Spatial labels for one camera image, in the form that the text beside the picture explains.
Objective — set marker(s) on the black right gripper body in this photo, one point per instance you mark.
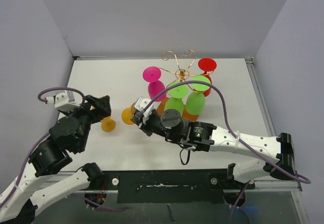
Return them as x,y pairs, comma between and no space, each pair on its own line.
154,125

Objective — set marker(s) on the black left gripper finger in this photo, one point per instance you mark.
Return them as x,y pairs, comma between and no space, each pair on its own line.
99,113
102,102

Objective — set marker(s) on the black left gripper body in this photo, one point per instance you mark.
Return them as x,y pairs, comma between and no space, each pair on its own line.
84,112

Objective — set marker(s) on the orange wine glass front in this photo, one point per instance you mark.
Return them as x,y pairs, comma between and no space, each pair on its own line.
127,114

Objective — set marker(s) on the orange wine glass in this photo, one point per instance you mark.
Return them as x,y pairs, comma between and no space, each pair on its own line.
107,123
127,114

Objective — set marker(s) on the green wine glass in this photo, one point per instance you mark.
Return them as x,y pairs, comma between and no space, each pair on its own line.
195,102
176,98

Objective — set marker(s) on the pink plastic wine glass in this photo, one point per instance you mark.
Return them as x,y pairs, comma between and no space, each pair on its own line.
152,76

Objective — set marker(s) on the red plastic wine glass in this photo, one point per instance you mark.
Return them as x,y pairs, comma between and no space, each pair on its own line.
208,66

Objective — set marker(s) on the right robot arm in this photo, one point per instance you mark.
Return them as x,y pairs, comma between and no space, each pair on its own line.
271,156

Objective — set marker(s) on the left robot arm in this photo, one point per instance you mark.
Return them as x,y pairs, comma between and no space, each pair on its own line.
23,199

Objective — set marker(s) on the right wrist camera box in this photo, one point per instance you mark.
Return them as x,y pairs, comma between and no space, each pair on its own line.
144,107

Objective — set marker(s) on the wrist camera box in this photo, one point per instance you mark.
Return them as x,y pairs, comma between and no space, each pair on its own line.
63,102
144,107

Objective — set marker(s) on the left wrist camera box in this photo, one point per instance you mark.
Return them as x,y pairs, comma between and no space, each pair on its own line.
63,102

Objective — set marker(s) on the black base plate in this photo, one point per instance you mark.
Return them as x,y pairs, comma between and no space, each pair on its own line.
168,186

